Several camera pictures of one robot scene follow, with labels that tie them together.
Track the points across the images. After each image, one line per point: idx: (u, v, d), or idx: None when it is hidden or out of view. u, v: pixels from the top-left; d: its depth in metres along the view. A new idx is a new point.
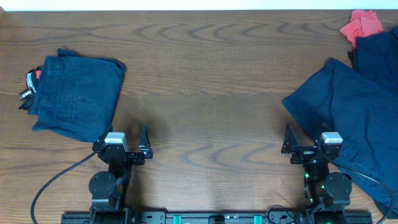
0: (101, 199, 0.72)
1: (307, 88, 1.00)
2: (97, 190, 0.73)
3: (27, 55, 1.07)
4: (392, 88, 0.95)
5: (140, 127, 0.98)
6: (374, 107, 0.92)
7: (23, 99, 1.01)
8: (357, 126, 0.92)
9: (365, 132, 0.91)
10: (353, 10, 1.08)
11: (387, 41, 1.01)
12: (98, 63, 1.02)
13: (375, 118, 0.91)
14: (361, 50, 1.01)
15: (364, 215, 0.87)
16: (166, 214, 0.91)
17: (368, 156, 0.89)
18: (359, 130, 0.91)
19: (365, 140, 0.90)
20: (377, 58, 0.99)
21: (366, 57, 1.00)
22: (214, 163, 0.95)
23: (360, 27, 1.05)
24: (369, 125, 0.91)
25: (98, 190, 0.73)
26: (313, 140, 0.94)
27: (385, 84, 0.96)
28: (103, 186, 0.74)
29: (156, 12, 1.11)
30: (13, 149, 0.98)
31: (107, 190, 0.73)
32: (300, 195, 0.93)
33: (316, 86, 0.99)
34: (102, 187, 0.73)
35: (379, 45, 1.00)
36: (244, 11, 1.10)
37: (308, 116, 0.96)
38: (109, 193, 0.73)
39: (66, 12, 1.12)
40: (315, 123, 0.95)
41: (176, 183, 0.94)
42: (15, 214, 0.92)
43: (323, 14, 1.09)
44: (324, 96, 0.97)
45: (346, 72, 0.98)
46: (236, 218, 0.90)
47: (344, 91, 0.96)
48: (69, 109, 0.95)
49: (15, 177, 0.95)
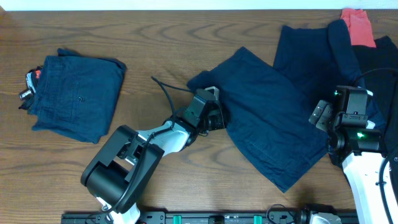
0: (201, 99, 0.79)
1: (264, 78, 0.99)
2: (196, 108, 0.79)
3: (27, 55, 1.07)
4: (288, 98, 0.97)
5: (142, 115, 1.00)
6: (262, 117, 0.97)
7: (23, 98, 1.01)
8: (295, 134, 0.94)
9: (304, 141, 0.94)
10: (344, 9, 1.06)
11: (334, 30, 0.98)
12: (98, 62, 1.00)
13: (277, 129, 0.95)
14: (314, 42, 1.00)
15: (353, 215, 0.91)
16: (166, 214, 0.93)
17: (306, 164, 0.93)
18: (291, 139, 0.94)
19: None
20: (248, 65, 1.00)
21: (216, 68, 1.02)
22: (214, 163, 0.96)
23: (350, 24, 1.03)
24: (293, 132, 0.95)
25: (199, 107, 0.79)
26: (281, 102, 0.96)
27: (260, 88, 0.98)
28: (198, 111, 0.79)
29: (156, 12, 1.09)
30: (12, 149, 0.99)
31: (196, 109, 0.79)
32: (300, 195, 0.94)
33: (267, 76, 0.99)
34: (197, 109, 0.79)
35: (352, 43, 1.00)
36: (245, 10, 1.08)
37: (265, 105, 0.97)
38: (208, 101, 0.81)
39: (66, 12, 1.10)
40: (278, 103, 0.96)
41: (176, 183, 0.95)
42: (15, 214, 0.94)
43: (325, 13, 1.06)
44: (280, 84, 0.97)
45: (298, 65, 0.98)
46: (236, 218, 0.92)
47: (296, 78, 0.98)
48: (69, 109, 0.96)
49: (15, 177, 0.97)
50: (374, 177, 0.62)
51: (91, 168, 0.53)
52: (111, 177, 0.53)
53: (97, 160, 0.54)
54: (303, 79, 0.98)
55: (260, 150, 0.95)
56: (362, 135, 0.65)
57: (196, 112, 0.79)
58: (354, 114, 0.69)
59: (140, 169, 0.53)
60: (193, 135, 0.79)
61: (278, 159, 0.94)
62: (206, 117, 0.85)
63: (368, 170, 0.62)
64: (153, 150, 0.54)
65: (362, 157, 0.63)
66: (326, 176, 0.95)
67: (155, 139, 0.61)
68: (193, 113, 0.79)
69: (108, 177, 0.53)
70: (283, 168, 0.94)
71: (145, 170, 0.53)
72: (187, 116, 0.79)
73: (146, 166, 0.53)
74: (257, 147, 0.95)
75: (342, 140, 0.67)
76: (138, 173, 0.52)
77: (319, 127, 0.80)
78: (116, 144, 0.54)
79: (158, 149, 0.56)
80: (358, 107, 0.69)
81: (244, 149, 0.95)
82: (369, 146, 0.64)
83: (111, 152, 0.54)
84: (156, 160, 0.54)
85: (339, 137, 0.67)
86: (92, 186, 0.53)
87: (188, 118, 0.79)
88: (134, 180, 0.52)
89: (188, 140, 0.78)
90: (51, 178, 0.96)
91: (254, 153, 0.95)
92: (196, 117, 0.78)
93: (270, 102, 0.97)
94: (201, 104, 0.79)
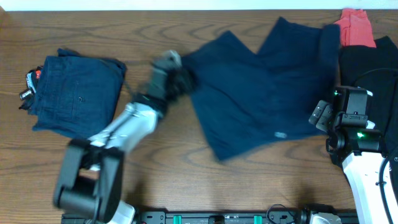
0: (158, 74, 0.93)
1: (244, 58, 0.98)
2: (157, 84, 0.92)
3: (27, 55, 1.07)
4: (259, 80, 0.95)
5: None
6: (229, 94, 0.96)
7: (23, 99, 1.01)
8: (251, 116, 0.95)
9: (258, 125, 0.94)
10: (344, 9, 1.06)
11: (326, 30, 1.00)
12: (99, 63, 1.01)
13: (239, 107, 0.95)
14: (302, 33, 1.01)
15: (353, 215, 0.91)
16: (166, 214, 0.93)
17: (252, 143, 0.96)
18: (249, 119, 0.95)
19: (295, 105, 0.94)
20: (229, 47, 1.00)
21: (204, 46, 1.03)
22: (214, 163, 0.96)
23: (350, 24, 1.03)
24: (252, 112, 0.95)
25: (160, 82, 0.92)
26: (250, 84, 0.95)
27: (240, 66, 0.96)
28: (159, 84, 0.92)
29: (156, 12, 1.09)
30: (12, 149, 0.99)
31: (158, 84, 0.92)
32: (300, 195, 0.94)
33: (248, 58, 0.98)
34: (158, 83, 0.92)
35: (340, 45, 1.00)
36: (245, 10, 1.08)
37: (237, 84, 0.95)
38: (166, 71, 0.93)
39: (66, 12, 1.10)
40: (251, 84, 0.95)
41: (176, 183, 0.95)
42: (15, 214, 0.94)
43: (325, 13, 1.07)
44: (257, 65, 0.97)
45: (282, 48, 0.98)
46: (236, 218, 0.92)
47: (276, 62, 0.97)
48: (69, 109, 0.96)
49: (15, 177, 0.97)
50: (374, 177, 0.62)
51: (60, 190, 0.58)
52: (81, 190, 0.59)
53: (61, 182, 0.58)
54: (281, 68, 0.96)
55: (214, 122, 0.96)
56: (362, 135, 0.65)
57: (159, 86, 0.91)
58: (354, 114, 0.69)
59: (104, 178, 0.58)
60: (161, 108, 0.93)
61: (225, 132, 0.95)
62: (172, 87, 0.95)
63: (368, 170, 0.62)
64: (111, 155, 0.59)
65: (362, 157, 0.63)
66: (326, 176, 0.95)
67: (113, 137, 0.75)
68: (156, 87, 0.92)
69: (78, 191, 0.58)
70: (229, 142, 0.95)
71: (110, 177, 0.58)
72: (152, 92, 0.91)
73: (110, 172, 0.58)
74: (211, 119, 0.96)
75: (342, 140, 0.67)
76: (104, 182, 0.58)
77: (320, 127, 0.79)
78: (74, 162, 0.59)
79: (115, 152, 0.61)
80: (358, 106, 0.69)
81: (201, 116, 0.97)
82: (370, 147, 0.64)
83: (71, 171, 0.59)
84: (117, 165, 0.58)
85: (339, 137, 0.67)
86: (66, 204, 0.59)
87: (152, 92, 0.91)
88: (102, 189, 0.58)
89: (160, 116, 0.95)
90: (51, 178, 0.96)
91: (209, 124, 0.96)
92: (160, 90, 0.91)
93: (239, 82, 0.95)
94: (160, 75, 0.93)
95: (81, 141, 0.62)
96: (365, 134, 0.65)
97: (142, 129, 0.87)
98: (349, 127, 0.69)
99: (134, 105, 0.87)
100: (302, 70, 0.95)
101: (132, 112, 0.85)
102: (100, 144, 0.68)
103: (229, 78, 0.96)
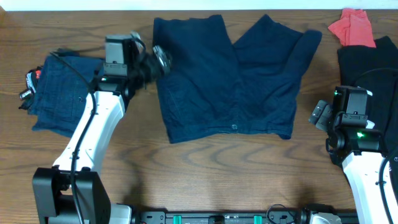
0: (115, 43, 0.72)
1: (219, 45, 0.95)
2: (113, 57, 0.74)
3: (27, 55, 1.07)
4: (226, 70, 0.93)
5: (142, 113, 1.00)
6: (194, 78, 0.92)
7: (23, 99, 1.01)
8: (211, 104, 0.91)
9: (214, 112, 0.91)
10: (344, 9, 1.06)
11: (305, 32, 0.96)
12: (99, 63, 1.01)
13: (199, 92, 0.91)
14: (277, 31, 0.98)
15: (354, 215, 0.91)
16: (166, 214, 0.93)
17: (206, 129, 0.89)
18: (203, 105, 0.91)
19: (260, 100, 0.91)
20: (211, 30, 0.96)
21: (188, 22, 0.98)
22: (214, 163, 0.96)
23: (350, 24, 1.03)
24: (211, 101, 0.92)
25: (117, 56, 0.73)
26: (217, 71, 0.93)
27: (209, 52, 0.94)
28: (117, 58, 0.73)
29: (156, 12, 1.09)
30: (12, 149, 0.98)
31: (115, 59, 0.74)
32: (300, 195, 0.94)
33: (221, 45, 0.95)
34: (114, 57, 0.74)
35: (315, 47, 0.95)
36: (245, 10, 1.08)
37: (204, 70, 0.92)
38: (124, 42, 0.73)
39: (66, 12, 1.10)
40: (219, 73, 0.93)
41: (176, 183, 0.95)
42: (15, 214, 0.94)
43: (325, 13, 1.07)
44: (228, 53, 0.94)
45: (255, 42, 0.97)
46: (236, 218, 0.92)
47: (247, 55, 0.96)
48: (69, 109, 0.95)
49: (15, 177, 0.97)
50: (374, 177, 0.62)
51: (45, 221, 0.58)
52: (65, 215, 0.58)
53: (43, 214, 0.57)
54: (250, 64, 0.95)
55: (173, 102, 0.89)
56: (362, 135, 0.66)
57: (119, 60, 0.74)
58: (354, 114, 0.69)
59: (85, 200, 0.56)
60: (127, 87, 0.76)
61: (183, 114, 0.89)
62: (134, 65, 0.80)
63: (368, 170, 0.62)
64: (82, 180, 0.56)
65: (362, 156, 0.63)
66: (327, 176, 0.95)
67: (79, 152, 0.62)
68: (114, 63, 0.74)
69: (63, 217, 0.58)
70: (184, 126, 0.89)
71: (89, 198, 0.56)
72: (109, 69, 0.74)
73: (87, 195, 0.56)
74: (171, 98, 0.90)
75: (342, 140, 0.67)
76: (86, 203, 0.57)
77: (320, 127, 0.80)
78: (46, 196, 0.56)
79: (85, 173, 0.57)
80: (358, 106, 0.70)
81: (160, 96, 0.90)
82: (370, 146, 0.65)
83: (48, 203, 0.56)
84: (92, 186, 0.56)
85: (339, 137, 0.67)
86: None
87: (112, 71, 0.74)
88: (86, 209, 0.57)
89: (126, 93, 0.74)
90: None
91: (168, 101, 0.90)
92: (121, 65, 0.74)
93: (208, 70, 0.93)
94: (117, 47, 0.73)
95: (46, 170, 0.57)
96: (365, 134, 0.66)
97: (111, 121, 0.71)
98: (349, 127, 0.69)
99: (99, 93, 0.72)
100: (272, 68, 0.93)
101: (93, 109, 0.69)
102: (69, 168, 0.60)
103: (198, 65, 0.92)
